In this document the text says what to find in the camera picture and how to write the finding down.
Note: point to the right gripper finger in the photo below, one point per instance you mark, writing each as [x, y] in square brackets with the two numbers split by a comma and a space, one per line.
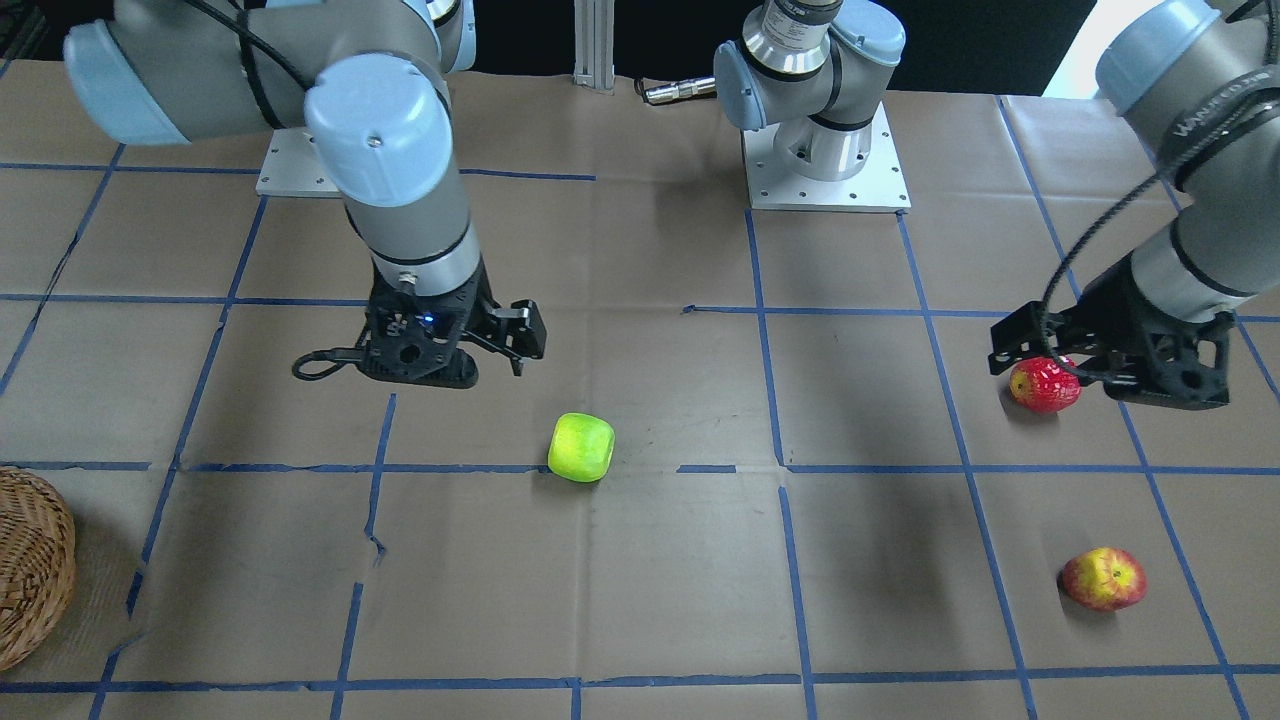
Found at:
[517, 332]

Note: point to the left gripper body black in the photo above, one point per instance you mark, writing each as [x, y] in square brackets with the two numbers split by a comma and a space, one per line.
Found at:
[1123, 312]

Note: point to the wicker basket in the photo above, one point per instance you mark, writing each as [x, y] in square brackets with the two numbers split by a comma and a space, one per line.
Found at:
[38, 562]

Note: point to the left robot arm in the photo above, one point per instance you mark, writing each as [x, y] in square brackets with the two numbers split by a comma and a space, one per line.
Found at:
[1197, 82]

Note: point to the brown paper table cover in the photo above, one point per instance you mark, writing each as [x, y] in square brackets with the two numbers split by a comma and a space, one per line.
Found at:
[820, 504]

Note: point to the green apple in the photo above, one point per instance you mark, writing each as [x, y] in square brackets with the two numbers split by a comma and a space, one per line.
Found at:
[581, 447]

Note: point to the red yellow apple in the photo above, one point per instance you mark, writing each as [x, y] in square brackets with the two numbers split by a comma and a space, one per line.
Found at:
[1104, 579]

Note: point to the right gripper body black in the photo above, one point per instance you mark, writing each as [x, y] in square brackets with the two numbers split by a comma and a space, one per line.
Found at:
[481, 318]

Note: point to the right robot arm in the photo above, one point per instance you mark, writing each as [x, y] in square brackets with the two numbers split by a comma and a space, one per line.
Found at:
[366, 80]

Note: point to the aluminium frame post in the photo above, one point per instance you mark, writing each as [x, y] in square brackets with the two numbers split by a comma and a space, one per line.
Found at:
[593, 45]

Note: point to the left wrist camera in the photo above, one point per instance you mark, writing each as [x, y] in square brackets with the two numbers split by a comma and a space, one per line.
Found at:
[1025, 333]

